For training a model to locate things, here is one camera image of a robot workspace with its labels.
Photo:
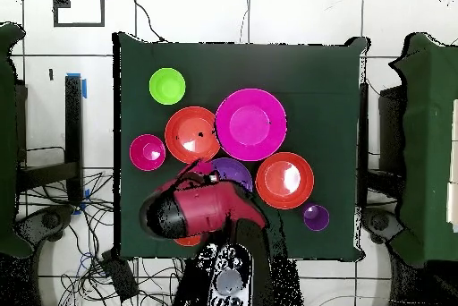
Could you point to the dark green tablecloth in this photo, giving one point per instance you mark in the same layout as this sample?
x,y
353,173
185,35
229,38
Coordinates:
x,y
322,87

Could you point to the green cloth covered table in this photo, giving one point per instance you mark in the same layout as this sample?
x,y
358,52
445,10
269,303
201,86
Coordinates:
x,y
429,141
9,141

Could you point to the black tape square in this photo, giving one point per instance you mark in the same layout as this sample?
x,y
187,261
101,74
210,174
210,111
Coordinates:
x,y
78,24

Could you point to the blue tape strip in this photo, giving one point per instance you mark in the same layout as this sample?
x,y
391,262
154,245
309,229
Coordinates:
x,y
87,193
84,88

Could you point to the small red bowl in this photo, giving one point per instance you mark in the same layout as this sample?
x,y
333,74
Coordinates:
x,y
143,154

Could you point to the small orange bowl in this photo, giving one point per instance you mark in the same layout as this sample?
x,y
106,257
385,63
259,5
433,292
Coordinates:
x,y
188,241

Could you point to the black metal stand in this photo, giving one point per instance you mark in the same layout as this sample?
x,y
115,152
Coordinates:
x,y
73,123
363,123

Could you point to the purple bowl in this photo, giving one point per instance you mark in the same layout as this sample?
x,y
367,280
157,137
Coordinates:
x,y
234,171

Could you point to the purple cup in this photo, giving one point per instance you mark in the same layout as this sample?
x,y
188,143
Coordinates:
x,y
316,219

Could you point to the small green bowl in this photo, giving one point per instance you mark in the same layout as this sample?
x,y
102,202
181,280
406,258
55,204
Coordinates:
x,y
167,86

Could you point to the large orange bowl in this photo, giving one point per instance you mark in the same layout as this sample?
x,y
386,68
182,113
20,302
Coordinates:
x,y
189,130
275,180

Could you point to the gray pedestal leg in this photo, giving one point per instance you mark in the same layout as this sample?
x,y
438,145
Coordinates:
x,y
46,220
379,220

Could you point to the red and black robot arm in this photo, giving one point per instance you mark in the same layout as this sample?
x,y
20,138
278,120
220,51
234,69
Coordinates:
x,y
214,205

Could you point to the black power box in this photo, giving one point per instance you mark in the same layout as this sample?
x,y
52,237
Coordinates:
x,y
120,277

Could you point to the large pink bowl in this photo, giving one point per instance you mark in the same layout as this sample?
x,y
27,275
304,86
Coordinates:
x,y
250,123

